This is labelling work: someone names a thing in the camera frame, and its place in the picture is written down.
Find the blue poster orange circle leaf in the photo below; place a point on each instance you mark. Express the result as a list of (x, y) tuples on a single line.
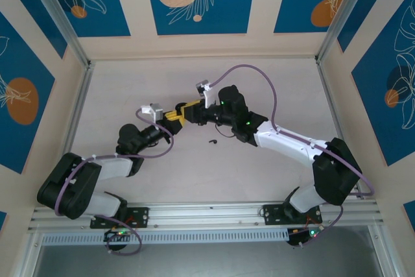
[(19, 63)]

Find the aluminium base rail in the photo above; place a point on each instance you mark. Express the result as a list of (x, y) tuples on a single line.
[(207, 213)]

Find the aluminium frame profile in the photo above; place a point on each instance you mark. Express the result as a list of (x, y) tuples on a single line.
[(384, 254), (29, 257)]

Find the blue poster dotted beige egg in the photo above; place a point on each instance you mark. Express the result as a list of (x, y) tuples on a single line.
[(410, 212)]

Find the blue poster fern orange circle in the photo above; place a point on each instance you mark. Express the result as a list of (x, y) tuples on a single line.
[(291, 4)]

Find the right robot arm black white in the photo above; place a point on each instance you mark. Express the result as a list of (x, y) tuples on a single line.
[(285, 140)]

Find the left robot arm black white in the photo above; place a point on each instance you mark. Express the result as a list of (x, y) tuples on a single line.
[(65, 186)]

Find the control board with LEDs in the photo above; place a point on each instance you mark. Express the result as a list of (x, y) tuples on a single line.
[(304, 236), (118, 234)]

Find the small black curved piece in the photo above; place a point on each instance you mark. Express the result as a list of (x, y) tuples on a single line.
[(213, 141)]

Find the aluminium corner post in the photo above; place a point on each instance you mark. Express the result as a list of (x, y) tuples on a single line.
[(58, 17), (343, 11)]

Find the aluminium side rail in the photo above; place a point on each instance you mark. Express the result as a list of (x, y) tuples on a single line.
[(79, 105), (330, 102)]

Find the blue poster beige circle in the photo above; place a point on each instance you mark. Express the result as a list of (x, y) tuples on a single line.
[(227, 14)]

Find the blue poster white flower print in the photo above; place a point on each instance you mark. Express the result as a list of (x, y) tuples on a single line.
[(373, 95), (103, 4)]

